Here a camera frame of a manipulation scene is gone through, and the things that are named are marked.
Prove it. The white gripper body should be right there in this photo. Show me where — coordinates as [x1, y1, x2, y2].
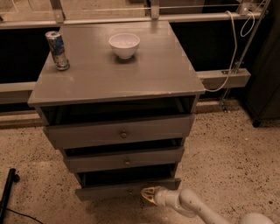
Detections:
[154, 186, 181, 209]

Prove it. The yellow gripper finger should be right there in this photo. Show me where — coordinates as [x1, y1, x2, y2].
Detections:
[141, 186, 159, 205]

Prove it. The grey bottom drawer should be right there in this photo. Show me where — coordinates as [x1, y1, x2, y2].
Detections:
[75, 164, 181, 200]

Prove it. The grey drawer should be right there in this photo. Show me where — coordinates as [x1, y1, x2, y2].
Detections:
[44, 115, 194, 149]
[75, 164, 181, 200]
[64, 146, 185, 173]

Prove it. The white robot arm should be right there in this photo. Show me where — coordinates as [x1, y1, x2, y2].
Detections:
[141, 186, 275, 224]

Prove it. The grey middle drawer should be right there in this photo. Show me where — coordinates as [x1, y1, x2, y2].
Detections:
[64, 146, 185, 173]

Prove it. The grey top drawer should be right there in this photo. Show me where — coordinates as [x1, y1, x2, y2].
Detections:
[44, 115, 194, 149]

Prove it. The grey wooden drawer cabinet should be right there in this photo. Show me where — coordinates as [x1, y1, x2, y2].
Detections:
[28, 22, 204, 200]

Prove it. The dark cabinet at right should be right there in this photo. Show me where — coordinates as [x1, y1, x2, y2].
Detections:
[244, 0, 280, 127]

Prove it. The white ceramic bowl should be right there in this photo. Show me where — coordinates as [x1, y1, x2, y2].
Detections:
[108, 33, 140, 59]

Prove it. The blue silver drink can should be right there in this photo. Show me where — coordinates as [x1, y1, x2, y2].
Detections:
[45, 31, 70, 71]

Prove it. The slanted metal pole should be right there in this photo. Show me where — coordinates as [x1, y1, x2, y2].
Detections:
[217, 0, 271, 113]

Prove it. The black stand with cable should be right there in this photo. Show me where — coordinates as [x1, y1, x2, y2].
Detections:
[0, 168, 45, 224]

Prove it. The metal railing frame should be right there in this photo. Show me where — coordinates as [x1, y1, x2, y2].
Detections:
[1, 0, 262, 106]

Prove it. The white hanging cable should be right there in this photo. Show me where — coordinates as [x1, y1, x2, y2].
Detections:
[202, 10, 256, 94]

